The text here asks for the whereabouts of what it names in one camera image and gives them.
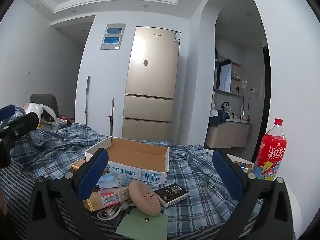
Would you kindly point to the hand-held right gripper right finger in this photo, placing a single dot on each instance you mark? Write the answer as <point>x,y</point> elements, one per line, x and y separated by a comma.
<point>228,177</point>

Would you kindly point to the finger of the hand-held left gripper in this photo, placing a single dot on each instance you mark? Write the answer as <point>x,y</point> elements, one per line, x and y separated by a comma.
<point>21,125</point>
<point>7,111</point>

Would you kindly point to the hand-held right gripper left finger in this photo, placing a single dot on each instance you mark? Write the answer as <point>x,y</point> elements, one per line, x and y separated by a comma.
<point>91,177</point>

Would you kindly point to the blue wet wipes packet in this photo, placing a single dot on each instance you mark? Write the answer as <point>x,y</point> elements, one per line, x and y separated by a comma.
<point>112,180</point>

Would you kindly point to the gold cigarette pack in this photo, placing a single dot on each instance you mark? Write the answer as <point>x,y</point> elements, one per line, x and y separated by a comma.
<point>110,200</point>

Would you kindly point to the white cardboard box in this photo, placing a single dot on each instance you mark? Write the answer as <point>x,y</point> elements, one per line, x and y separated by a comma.
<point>140,155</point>

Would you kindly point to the round beige perforated disc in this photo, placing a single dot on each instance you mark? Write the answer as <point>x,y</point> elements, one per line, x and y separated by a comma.
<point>145,197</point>

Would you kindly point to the black tissue pack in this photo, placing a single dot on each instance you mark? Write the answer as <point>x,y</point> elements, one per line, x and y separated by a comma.
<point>171,195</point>

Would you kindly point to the green paper pad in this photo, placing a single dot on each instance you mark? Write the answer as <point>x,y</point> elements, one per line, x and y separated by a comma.
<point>142,226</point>

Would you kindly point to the gold and blue carton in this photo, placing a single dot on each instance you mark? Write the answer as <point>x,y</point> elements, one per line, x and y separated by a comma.
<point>78,166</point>

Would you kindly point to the gold and blue small box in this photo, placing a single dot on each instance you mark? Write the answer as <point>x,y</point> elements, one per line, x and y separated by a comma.
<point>245,166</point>

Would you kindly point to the white plastic bag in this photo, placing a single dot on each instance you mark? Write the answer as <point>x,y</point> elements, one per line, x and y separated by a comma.
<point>35,108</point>

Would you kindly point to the grey chair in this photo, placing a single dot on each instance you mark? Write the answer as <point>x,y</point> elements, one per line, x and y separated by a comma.
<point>45,101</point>

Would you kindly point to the blue plaid shirt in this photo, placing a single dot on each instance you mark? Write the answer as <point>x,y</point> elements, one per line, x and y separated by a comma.
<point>195,180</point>

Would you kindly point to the striped grey cloth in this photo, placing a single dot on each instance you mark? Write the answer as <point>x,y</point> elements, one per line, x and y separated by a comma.
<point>15,187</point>

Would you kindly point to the beige vanity cabinet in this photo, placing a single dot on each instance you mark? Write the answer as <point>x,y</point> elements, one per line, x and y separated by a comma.
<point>227,135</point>

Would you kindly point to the red soda bottle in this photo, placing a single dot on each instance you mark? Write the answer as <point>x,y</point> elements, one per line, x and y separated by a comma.
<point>272,150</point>

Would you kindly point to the dark blue cloth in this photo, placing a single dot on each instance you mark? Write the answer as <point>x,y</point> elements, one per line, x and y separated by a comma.
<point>218,118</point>

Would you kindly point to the black faucet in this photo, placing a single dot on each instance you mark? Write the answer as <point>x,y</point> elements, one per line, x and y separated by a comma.
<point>225,105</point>

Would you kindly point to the gold refrigerator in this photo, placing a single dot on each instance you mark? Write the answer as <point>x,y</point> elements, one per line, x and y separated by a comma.
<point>152,80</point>

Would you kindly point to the wall mirror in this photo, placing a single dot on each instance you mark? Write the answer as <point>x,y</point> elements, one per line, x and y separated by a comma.
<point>223,76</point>

